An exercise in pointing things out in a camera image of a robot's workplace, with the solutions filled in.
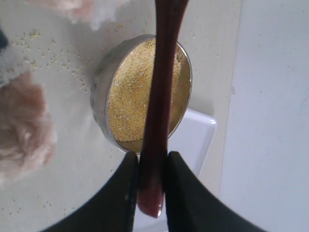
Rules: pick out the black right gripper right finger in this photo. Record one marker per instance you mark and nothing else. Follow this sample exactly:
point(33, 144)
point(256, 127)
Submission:
point(190, 207)

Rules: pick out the white rectangular plastic tray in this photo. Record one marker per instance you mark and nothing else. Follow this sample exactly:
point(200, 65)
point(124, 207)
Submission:
point(193, 137)

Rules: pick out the dark red wooden spoon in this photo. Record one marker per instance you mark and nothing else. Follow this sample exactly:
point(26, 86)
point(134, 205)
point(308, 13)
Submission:
point(150, 196)

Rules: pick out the pink teddy bear striped shirt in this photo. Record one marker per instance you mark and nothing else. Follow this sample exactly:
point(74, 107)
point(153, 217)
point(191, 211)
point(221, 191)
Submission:
point(27, 135)

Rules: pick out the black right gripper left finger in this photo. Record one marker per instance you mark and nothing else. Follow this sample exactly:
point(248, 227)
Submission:
point(112, 208)

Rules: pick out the steel bowl of millet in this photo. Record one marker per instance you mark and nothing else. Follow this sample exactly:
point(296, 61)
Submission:
point(120, 92)

